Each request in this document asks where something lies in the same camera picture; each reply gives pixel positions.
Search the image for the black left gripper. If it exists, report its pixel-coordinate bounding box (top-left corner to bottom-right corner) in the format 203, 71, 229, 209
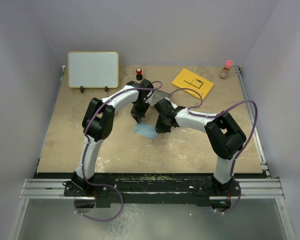
130, 100, 150, 125

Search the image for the blue cleaning cloth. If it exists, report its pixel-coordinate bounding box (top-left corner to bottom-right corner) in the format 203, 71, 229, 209
133, 123, 158, 140

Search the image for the pink glasses case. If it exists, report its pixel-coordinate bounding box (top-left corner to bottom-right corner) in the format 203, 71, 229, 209
151, 89, 170, 105

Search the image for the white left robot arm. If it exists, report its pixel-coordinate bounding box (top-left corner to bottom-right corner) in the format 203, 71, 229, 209
71, 79, 155, 196

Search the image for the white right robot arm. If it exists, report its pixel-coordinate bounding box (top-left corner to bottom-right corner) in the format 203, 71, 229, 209
154, 98, 247, 196

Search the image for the red black stamp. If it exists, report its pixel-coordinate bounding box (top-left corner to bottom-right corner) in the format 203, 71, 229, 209
135, 67, 143, 81

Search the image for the yellow book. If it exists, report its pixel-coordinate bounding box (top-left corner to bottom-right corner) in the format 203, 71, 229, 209
172, 68, 214, 99

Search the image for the yellow framed whiteboard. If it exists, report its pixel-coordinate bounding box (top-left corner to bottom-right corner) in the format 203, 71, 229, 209
67, 51, 119, 89

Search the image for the pink capped small bottle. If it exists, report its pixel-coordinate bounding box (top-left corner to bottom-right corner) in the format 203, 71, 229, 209
219, 60, 234, 79

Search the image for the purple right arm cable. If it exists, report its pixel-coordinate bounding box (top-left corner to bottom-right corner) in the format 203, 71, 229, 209
167, 88, 258, 216

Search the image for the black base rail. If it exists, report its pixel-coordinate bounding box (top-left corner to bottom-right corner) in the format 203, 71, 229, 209
29, 172, 269, 209

